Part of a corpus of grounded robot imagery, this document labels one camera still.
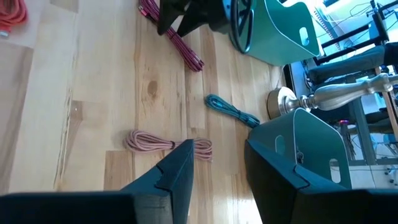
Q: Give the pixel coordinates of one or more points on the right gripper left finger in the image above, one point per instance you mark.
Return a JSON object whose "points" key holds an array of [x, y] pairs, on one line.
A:
{"points": [[93, 208]]}

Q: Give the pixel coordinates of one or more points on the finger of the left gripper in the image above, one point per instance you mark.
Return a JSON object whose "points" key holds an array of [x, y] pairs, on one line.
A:
{"points": [[171, 14], [199, 20]]}

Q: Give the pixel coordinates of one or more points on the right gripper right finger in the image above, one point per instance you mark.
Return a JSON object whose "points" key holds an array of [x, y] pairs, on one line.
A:
{"points": [[311, 205]]}

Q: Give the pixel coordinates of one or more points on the green plastic bin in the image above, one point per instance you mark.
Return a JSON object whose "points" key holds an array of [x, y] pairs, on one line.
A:
{"points": [[280, 34]]}

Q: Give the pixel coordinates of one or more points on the blue-grey plastic bin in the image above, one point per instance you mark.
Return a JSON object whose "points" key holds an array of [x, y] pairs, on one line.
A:
{"points": [[314, 140]]}

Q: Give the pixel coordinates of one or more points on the silver lamp with white shade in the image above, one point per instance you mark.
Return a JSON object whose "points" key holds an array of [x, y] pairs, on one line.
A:
{"points": [[335, 95]]}

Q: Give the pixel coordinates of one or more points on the black aluminium table frame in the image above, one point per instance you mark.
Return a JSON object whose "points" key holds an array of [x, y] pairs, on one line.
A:
{"points": [[286, 77]]}

